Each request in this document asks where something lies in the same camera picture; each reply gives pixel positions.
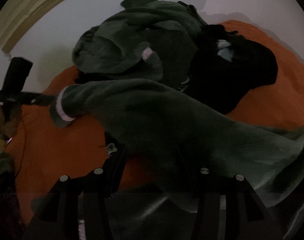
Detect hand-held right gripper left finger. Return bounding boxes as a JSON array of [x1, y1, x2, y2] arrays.
[[22, 146, 128, 240]]

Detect green fleece pajama pants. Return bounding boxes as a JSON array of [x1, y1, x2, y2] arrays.
[[49, 78, 304, 240]]

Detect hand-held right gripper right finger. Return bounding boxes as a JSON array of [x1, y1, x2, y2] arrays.
[[176, 146, 283, 240]]

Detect orange blanket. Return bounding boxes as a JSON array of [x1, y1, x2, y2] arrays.
[[4, 20, 304, 225]]

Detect person's left hand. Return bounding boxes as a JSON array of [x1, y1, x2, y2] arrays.
[[0, 104, 21, 143]]

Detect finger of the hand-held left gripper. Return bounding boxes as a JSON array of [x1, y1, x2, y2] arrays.
[[21, 92, 56, 105]]

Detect green fleece pajama top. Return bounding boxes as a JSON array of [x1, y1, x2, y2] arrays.
[[72, 0, 203, 83]]

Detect person's green clothing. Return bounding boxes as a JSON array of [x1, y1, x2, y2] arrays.
[[0, 152, 16, 178]]

